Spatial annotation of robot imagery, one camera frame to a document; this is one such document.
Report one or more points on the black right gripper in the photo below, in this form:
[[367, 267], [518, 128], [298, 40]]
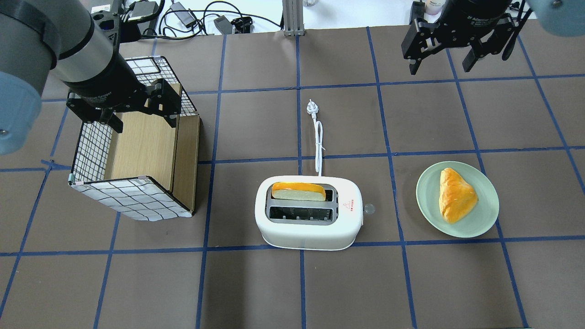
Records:
[[475, 11]]

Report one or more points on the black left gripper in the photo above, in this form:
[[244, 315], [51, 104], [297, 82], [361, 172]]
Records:
[[106, 82]]

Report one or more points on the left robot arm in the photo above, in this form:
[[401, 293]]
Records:
[[82, 50]]

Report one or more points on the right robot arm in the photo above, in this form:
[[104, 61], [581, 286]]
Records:
[[558, 17]]

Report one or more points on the toast slice in toaster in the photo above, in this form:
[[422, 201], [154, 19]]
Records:
[[299, 191]]

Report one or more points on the white two-slot toaster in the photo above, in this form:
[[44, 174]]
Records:
[[291, 224]]

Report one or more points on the black power adapter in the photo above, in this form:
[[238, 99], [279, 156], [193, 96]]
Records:
[[185, 16]]

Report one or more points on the golden triangular pastry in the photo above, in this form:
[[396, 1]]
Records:
[[456, 196]]

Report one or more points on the light green plate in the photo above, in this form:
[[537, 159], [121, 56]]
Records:
[[480, 218]]

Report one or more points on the wire grid wooden box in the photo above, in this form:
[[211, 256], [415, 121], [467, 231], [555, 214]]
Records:
[[149, 171]]

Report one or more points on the aluminium frame post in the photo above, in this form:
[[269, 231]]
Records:
[[293, 24]]

